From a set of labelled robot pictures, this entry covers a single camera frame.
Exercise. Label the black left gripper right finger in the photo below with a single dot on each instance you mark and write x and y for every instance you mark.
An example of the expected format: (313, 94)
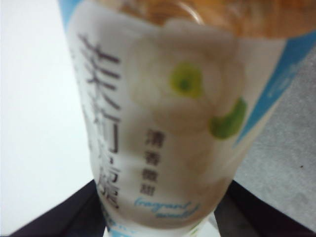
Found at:
(259, 217)

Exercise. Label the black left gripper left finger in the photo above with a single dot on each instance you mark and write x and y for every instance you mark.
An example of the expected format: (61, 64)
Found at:
(74, 217)

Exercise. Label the jasmine oolong tea bottle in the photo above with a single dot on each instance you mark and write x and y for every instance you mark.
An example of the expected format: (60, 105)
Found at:
(172, 111)

